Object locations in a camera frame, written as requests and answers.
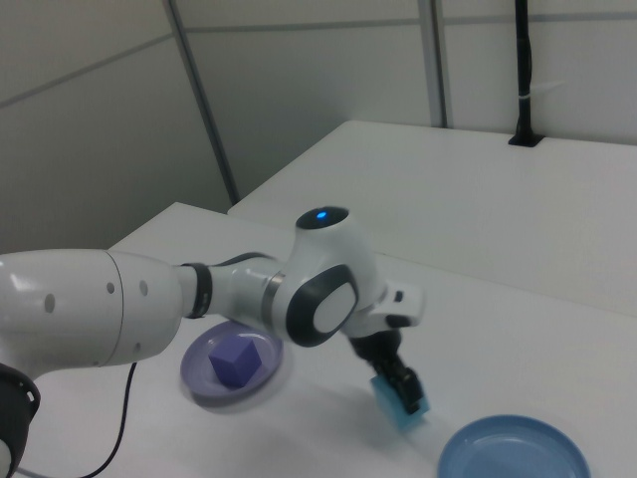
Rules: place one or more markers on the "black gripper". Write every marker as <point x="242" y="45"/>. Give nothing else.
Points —
<point x="378" y="351"/>

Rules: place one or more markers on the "light blue cube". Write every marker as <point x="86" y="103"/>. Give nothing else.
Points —
<point x="393" y="410"/>

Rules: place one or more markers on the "purple cube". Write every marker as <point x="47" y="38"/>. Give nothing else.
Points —
<point x="234" y="361"/>

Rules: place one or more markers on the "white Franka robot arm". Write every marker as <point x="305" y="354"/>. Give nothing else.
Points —
<point x="74" y="309"/>

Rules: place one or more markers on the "blue plate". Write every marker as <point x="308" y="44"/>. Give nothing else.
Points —
<point x="512" y="450"/>

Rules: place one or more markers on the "purple plate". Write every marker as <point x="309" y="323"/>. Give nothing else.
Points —
<point x="199" y="368"/>

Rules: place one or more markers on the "black pole with base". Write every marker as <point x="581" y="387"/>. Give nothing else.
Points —
<point x="523" y="60"/>

